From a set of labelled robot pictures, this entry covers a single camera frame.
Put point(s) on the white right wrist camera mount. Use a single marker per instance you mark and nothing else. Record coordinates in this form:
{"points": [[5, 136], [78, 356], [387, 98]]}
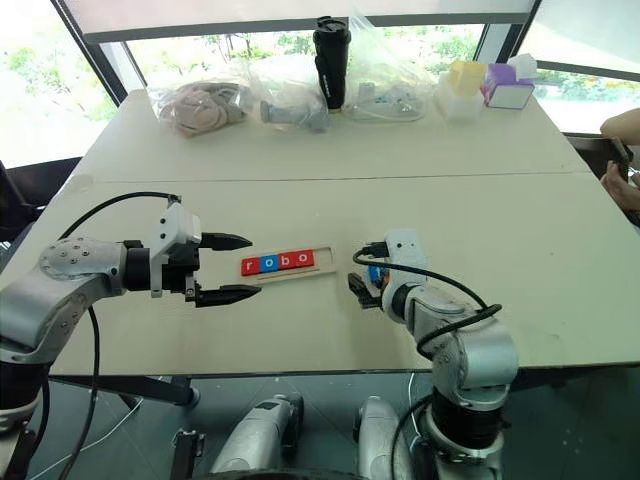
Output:
{"points": [[407, 250]]}

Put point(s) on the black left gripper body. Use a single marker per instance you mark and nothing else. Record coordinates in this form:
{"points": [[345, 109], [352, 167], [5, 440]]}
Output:
{"points": [[180, 272]]}

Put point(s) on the red letter tile o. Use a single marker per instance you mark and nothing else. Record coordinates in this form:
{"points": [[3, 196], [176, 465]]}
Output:
{"points": [[304, 258]]}

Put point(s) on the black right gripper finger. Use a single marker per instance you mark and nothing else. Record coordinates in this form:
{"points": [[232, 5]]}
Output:
{"points": [[361, 286], [374, 248]]}

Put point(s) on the plastic bag with white parts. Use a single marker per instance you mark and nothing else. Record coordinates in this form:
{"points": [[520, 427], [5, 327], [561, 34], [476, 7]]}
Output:
{"points": [[390, 85]]}

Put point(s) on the white roller blind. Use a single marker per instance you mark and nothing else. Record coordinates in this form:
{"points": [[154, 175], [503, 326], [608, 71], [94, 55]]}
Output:
{"points": [[250, 12]]}

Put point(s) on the bystander's bare forearm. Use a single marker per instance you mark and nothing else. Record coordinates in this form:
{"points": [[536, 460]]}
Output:
{"points": [[622, 124]]}

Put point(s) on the plastic bag with grey toy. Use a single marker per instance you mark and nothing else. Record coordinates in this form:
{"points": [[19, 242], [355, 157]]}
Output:
{"points": [[290, 100]]}

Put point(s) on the black travel tumbler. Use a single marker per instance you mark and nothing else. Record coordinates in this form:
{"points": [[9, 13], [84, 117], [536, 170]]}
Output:
{"points": [[331, 65]]}

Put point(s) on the yellow and white box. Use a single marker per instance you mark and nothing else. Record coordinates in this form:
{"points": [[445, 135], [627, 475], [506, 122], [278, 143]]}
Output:
{"points": [[460, 92]]}

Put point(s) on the black office chair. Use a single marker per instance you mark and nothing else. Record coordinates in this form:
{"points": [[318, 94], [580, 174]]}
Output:
{"points": [[20, 200]]}

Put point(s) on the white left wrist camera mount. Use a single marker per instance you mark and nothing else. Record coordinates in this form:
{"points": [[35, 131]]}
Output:
{"points": [[175, 225]]}

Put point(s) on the blue letter tile o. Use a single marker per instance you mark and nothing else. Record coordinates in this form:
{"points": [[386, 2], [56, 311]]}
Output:
{"points": [[269, 264]]}

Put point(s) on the silver right robot leg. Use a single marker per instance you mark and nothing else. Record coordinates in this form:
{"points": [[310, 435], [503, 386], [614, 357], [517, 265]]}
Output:
{"points": [[380, 440]]}

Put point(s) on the plastic bag with pink plush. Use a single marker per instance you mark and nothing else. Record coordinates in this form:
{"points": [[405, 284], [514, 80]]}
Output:
{"points": [[200, 107]]}

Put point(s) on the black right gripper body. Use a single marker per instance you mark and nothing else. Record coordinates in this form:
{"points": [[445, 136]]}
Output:
{"points": [[381, 296]]}

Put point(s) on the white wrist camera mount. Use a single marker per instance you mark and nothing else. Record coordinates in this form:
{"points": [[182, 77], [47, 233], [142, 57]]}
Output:
{"points": [[175, 225], [407, 250]]}

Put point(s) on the black metal bracket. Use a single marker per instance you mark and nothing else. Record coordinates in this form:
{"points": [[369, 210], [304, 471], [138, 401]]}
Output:
{"points": [[187, 452]]}

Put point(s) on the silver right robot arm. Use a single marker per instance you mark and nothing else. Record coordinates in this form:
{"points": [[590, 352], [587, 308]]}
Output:
{"points": [[470, 360]]}

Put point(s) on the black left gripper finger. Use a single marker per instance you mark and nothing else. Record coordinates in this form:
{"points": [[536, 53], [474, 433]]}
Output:
{"points": [[225, 296], [222, 241]]}

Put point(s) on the black window frame post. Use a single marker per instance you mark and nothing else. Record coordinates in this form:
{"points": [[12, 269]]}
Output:
{"points": [[507, 30], [102, 55]]}

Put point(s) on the silver robot leg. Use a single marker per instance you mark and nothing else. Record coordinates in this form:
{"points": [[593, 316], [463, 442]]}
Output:
{"points": [[257, 435], [380, 440]]}

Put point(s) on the black table leg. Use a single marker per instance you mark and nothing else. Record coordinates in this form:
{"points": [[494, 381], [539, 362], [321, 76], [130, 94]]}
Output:
{"points": [[560, 377], [145, 387]]}

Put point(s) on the red letter tile b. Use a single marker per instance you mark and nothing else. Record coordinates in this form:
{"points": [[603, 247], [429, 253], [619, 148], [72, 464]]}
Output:
{"points": [[288, 261]]}

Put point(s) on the silver left robot leg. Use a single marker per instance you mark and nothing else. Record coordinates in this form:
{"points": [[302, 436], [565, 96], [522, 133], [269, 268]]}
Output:
{"points": [[257, 435]]}

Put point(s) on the bystander's bare leg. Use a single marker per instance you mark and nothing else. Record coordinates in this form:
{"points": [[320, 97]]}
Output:
{"points": [[622, 187]]}

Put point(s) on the red letter tile r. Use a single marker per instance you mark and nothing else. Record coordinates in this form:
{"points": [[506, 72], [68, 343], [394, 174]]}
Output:
{"points": [[251, 266]]}

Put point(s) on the wooden letter tray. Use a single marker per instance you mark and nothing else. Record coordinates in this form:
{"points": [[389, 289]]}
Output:
{"points": [[325, 262]]}

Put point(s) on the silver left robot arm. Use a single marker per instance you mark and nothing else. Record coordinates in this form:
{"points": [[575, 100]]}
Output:
{"points": [[55, 295]]}

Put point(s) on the purple tissue box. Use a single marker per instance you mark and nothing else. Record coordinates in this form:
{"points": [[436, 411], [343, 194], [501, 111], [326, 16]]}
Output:
{"points": [[507, 90]]}

